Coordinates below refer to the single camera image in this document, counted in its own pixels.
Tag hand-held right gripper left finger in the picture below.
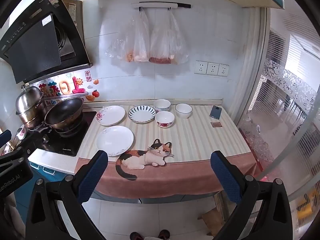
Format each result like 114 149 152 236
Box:
26 150 108 240

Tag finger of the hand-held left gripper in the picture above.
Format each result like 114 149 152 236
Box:
0 129 12 144

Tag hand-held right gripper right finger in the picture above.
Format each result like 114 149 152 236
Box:
210 151 293 240

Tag pink floral plate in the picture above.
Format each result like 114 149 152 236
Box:
96 105 126 126

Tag white bowl with blue rim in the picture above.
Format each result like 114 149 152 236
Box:
175 103 193 119

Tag blue striped plate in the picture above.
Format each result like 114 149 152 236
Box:
128 105 157 124

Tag red floral bowl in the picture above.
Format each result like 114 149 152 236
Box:
155 111 175 128

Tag white floral bowl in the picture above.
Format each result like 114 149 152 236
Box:
153 99 171 113

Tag blue base cabinet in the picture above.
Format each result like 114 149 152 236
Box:
15 161 75 230

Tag steel pot with lid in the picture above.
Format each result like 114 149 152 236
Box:
15 85 48 130

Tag wooden stool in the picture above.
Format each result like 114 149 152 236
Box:
197 192 225 238

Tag striped cat print tablecloth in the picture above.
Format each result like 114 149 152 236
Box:
74 104 258 199

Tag dark wok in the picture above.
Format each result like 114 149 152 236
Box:
15 97 84 155

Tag blue smartphone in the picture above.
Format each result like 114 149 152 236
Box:
209 105 222 120

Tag black range hood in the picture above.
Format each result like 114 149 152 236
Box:
0 0 93 84

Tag clear plastic bag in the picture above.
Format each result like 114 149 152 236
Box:
106 9 150 63
149 10 189 65

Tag colourful wall stickers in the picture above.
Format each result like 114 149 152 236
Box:
39 71 100 103

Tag white wall socket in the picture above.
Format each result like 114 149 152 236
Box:
217 64 229 77
206 62 219 75
195 60 208 75

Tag white hook rail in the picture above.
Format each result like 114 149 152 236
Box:
131 1 192 12

